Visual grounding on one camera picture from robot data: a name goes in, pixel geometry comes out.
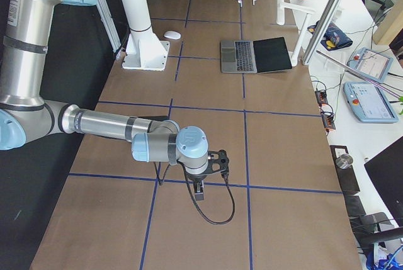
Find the blue teach pendant near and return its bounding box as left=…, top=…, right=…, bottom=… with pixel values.
left=343, top=82, right=399, bottom=123

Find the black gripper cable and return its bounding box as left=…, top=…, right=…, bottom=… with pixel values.
left=182, top=159, right=236, bottom=225

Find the white desk lamp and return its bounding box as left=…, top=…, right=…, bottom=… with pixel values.
left=276, top=0, right=315, bottom=67

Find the grey laptop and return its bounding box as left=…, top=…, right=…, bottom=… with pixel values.
left=220, top=37, right=292, bottom=74

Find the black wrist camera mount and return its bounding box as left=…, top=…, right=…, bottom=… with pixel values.
left=204, top=150, right=229, bottom=179

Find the blue patterned pouch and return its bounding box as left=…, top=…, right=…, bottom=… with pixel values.
left=321, top=23, right=353, bottom=51

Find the aluminium frame post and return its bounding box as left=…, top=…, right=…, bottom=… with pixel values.
left=302, top=0, right=341, bottom=65

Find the blue teach pendant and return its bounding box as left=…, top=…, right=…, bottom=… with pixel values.
left=343, top=82, right=399, bottom=123
left=347, top=47, right=393, bottom=83

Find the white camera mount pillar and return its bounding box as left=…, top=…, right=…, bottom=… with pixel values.
left=122, top=0, right=170, bottom=71

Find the white computer mouse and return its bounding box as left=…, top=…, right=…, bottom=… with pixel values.
left=164, top=30, right=181, bottom=40

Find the black monitor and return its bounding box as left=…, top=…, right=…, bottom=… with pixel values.
left=365, top=137, right=402, bottom=227

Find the blue teach pendant far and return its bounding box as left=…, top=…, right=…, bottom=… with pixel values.
left=347, top=47, right=393, bottom=83

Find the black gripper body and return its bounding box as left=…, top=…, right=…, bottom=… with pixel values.
left=185, top=171, right=207, bottom=193

